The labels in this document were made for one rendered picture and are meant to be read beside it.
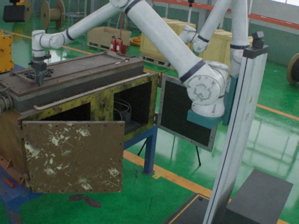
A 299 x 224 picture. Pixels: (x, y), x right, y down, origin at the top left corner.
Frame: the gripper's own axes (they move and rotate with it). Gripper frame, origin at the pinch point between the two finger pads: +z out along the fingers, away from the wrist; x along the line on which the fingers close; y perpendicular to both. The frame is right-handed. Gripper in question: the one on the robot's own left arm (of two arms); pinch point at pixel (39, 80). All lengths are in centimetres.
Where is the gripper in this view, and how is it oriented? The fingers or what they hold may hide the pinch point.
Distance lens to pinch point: 198.0
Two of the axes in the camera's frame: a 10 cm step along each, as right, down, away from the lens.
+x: 8.0, 3.1, -5.1
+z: -1.0, 9.1, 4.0
